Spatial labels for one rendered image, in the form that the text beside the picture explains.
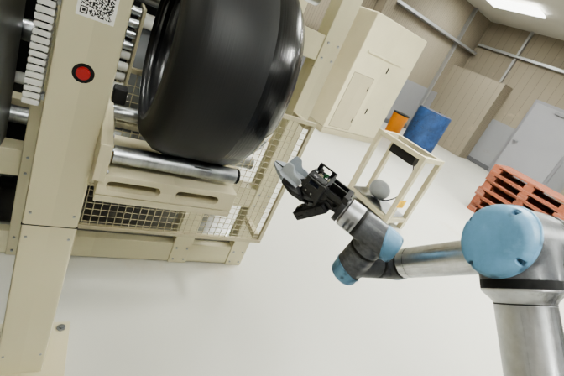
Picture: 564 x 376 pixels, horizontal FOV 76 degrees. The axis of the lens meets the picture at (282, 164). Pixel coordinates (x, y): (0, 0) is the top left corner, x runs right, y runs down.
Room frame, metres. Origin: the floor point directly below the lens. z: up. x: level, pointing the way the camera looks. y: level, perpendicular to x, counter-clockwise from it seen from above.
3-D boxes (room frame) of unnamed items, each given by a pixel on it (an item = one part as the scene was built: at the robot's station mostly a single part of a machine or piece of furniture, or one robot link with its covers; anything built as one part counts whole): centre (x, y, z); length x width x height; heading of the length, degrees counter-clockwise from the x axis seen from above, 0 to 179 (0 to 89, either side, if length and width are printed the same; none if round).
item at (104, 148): (0.88, 0.48, 0.90); 0.40 x 0.03 x 0.10; 33
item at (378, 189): (3.53, -1.06, 0.40); 0.60 x 0.35 x 0.80; 42
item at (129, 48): (1.18, 0.72, 1.05); 0.20 x 0.15 x 0.30; 123
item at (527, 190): (5.22, -3.43, 0.39); 1.10 x 0.75 x 0.78; 45
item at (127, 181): (0.86, 0.25, 0.83); 0.36 x 0.09 x 0.06; 123
